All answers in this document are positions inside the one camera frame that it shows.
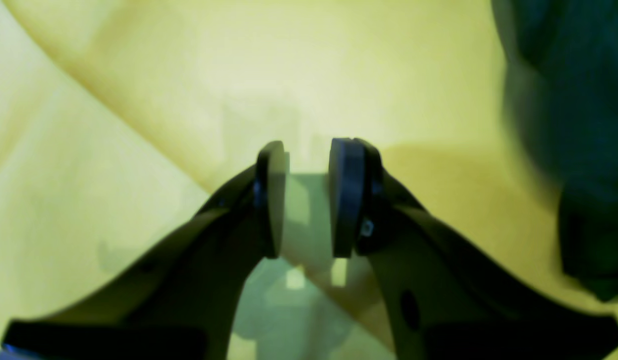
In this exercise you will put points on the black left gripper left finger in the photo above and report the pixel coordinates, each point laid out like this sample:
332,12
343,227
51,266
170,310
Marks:
179,299

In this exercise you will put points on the dark grey long-sleeve T-shirt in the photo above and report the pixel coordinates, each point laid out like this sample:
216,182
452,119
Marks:
561,95

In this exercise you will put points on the yellow table cloth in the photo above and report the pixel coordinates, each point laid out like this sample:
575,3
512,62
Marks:
119,118

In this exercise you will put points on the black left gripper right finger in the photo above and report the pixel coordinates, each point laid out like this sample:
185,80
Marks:
445,298

